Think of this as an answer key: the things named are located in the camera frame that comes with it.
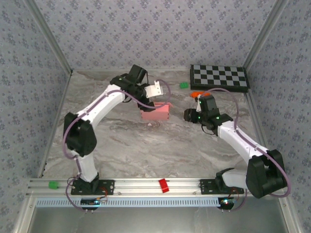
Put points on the pink paper box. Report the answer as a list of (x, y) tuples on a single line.
[(158, 114)]

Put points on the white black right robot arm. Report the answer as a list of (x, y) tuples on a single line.
[(238, 138)]

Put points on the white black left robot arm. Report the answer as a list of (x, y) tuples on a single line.
[(104, 102)]

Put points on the orange toy block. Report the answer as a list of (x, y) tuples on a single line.
[(196, 94)]

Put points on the green studded toy brick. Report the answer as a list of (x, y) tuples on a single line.
[(184, 85)]

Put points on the black grey checkerboard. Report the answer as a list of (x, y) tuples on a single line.
[(218, 77)]

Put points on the red block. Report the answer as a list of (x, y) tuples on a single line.
[(163, 185)]

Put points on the grey metal panel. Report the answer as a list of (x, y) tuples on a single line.
[(155, 219)]

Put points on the green block without studs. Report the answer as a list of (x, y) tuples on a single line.
[(54, 185)]

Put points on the aluminium side rail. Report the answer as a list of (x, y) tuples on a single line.
[(257, 121), (53, 123)]

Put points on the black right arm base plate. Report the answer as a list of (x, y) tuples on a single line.
[(206, 187)]

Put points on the aluminium mounting rail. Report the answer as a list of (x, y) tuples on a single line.
[(138, 187)]

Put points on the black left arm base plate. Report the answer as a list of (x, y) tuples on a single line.
[(107, 187)]

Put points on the aluminium frame post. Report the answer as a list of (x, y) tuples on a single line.
[(264, 36)]

